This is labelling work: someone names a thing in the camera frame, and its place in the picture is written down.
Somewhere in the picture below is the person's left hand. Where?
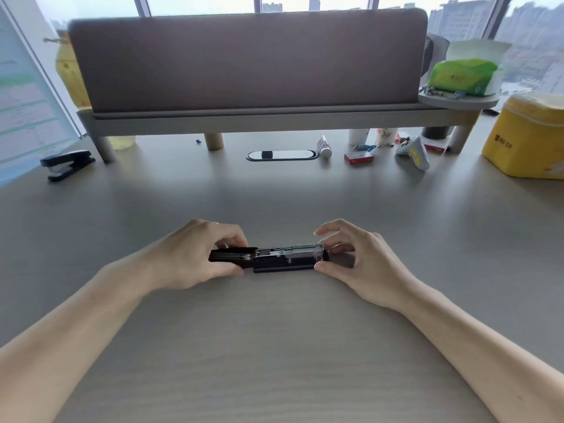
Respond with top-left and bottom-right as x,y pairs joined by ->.
152,219 -> 250,291

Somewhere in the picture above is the person's right hand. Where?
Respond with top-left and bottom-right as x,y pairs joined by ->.
314,219 -> 424,311

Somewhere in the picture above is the black stapler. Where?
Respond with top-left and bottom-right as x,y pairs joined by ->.
40,150 -> 96,183
208,243 -> 330,275

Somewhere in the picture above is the person's right forearm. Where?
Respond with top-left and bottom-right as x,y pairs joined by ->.
398,286 -> 564,423

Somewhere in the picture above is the person's left forearm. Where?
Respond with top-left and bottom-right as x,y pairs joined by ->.
0,250 -> 166,423

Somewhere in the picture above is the red staple box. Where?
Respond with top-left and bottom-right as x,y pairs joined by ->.
344,150 -> 375,166

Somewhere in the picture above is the white handheld controller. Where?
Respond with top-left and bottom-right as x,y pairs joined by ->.
395,136 -> 431,172

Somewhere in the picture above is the printed white paper cup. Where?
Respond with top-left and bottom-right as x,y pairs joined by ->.
374,127 -> 400,147

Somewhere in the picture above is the beige desk shelf riser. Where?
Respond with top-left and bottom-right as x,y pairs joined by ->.
77,93 -> 501,164

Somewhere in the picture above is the closed black stapler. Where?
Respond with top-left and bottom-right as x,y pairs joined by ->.
40,150 -> 96,183

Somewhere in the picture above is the grey desk divider panel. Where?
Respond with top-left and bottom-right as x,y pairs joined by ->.
68,7 -> 429,114

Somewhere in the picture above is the green tissue pack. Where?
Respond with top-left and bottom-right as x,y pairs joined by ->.
428,59 -> 499,97

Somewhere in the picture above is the black and white headset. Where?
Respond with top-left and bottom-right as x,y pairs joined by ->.
421,32 -> 451,78

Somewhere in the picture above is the printed paper sheet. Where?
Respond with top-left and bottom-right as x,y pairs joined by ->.
0,3 -> 75,188

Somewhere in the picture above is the open white cardboard box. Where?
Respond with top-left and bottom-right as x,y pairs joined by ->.
444,38 -> 513,95

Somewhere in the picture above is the black oval cable grommet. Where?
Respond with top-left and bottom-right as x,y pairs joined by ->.
245,149 -> 319,162

